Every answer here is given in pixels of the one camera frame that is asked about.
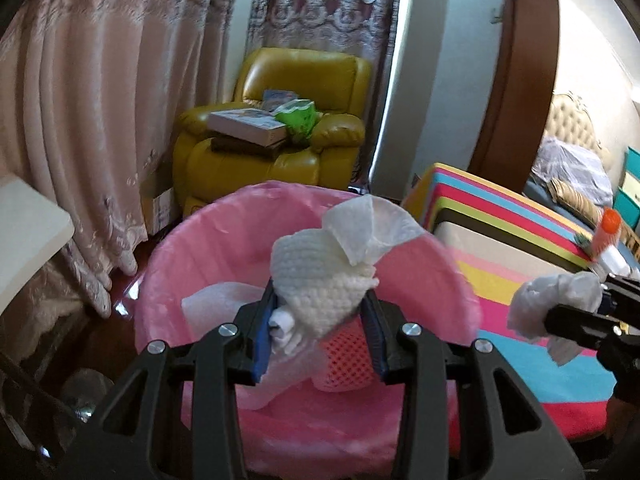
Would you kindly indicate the light blue picture book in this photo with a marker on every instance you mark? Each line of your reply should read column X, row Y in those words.
column 277, row 97

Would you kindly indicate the clear glass object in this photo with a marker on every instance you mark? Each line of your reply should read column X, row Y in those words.
column 82, row 392

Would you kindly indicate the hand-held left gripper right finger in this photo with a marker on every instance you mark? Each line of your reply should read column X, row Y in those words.
column 376, row 340

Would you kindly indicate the sheer lace curtain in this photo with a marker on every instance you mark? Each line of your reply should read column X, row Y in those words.
column 325, row 15

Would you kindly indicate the cardboard box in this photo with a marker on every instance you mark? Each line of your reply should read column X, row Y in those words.
column 157, row 205

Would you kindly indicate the orange capped glue stick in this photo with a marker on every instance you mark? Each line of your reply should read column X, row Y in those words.
column 607, row 240

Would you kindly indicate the beige tufted bed headboard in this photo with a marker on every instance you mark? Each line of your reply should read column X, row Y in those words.
column 575, row 115

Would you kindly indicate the white table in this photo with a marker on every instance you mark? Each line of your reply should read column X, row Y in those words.
column 25, row 230

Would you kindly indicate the brown wooden door frame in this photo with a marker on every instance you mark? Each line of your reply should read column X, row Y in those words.
column 520, row 60

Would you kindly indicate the yellow leather armchair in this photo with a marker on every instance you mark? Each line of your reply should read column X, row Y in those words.
column 300, row 75

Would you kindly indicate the thick white book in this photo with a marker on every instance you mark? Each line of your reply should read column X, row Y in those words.
column 245, row 122

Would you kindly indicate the white paper towel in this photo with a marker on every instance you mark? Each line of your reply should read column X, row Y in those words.
column 320, row 280

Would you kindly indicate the red foam fruit net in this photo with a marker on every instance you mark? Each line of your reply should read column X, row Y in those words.
column 345, row 365

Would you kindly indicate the pink embroidered curtain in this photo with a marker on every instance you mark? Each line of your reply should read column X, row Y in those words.
column 100, row 110

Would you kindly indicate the green plastic bag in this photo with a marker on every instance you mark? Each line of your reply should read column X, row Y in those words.
column 300, row 117

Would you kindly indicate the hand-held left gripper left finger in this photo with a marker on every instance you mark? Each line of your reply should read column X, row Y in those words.
column 261, row 342

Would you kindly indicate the beige lace table cloth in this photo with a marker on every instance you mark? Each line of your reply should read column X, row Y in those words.
column 40, row 305

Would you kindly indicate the pink lined trash bin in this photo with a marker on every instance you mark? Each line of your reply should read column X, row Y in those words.
column 210, row 255

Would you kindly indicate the white foam sheet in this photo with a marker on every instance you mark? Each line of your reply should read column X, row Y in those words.
column 215, row 305

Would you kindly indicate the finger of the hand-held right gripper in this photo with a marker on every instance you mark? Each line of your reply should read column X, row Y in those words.
column 575, row 322
column 622, row 292

